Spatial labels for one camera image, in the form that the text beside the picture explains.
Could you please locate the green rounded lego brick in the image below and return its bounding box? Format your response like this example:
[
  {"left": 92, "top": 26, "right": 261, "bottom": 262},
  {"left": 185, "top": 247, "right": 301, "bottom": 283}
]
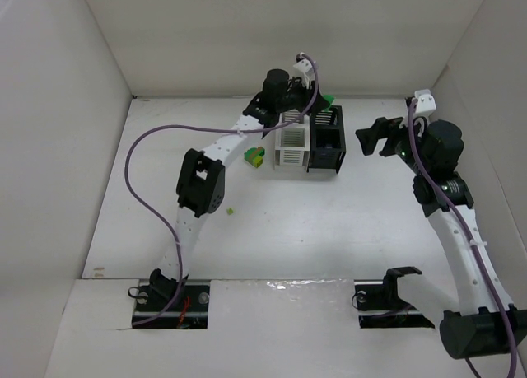
[{"left": 319, "top": 94, "right": 335, "bottom": 111}]

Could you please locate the lime square lego brick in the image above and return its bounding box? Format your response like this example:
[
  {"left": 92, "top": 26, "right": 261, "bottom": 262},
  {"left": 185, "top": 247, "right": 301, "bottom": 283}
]
[{"left": 252, "top": 156, "right": 264, "bottom": 168}]

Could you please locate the green rectangular lego brick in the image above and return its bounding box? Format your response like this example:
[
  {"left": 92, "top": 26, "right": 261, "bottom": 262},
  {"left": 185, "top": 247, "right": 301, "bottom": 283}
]
[{"left": 244, "top": 152, "right": 264, "bottom": 168}]

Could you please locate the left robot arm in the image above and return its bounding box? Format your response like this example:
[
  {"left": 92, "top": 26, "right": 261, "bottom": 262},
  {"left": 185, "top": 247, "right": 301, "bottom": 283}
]
[{"left": 149, "top": 59, "right": 327, "bottom": 303}]

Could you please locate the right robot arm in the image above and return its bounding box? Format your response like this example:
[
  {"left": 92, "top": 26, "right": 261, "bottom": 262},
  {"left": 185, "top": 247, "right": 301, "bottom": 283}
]
[{"left": 354, "top": 116, "right": 526, "bottom": 362}]

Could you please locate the black slotted container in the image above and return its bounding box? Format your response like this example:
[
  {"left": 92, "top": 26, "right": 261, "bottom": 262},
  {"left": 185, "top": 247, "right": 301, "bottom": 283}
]
[{"left": 307, "top": 105, "right": 347, "bottom": 174}]

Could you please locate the white slotted container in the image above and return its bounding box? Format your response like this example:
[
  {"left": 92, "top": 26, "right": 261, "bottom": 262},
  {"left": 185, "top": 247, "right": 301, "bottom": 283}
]
[{"left": 274, "top": 110, "right": 310, "bottom": 170}]

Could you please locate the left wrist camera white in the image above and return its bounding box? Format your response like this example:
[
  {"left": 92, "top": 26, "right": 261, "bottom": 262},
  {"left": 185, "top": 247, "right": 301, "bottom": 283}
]
[{"left": 293, "top": 55, "right": 318, "bottom": 87}]

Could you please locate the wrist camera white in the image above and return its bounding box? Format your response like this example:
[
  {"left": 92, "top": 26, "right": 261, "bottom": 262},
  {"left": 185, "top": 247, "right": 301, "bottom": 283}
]
[
  {"left": 414, "top": 89, "right": 436, "bottom": 119},
  {"left": 293, "top": 55, "right": 318, "bottom": 87}
]

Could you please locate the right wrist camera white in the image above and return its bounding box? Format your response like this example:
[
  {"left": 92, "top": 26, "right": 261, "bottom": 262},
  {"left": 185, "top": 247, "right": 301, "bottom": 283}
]
[{"left": 414, "top": 89, "right": 436, "bottom": 119}]

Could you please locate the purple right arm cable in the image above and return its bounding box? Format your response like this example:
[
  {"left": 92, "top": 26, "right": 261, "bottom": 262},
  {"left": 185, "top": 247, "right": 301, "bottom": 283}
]
[{"left": 406, "top": 100, "right": 520, "bottom": 378}]

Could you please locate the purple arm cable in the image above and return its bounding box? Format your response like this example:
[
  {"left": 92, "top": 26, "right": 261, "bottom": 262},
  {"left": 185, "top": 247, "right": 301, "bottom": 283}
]
[
  {"left": 406, "top": 100, "right": 520, "bottom": 378},
  {"left": 124, "top": 53, "right": 322, "bottom": 328}
]

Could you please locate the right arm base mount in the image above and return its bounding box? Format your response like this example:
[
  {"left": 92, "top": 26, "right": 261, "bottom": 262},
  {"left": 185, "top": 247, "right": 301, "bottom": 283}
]
[{"left": 351, "top": 267, "right": 435, "bottom": 329}]

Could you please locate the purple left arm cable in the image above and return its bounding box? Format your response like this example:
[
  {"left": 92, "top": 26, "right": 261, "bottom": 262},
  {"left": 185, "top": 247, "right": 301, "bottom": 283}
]
[{"left": 124, "top": 53, "right": 322, "bottom": 328}]

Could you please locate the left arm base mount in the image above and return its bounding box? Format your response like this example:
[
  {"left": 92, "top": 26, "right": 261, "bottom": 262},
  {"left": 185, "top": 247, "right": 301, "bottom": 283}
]
[{"left": 128, "top": 269, "right": 211, "bottom": 330}]

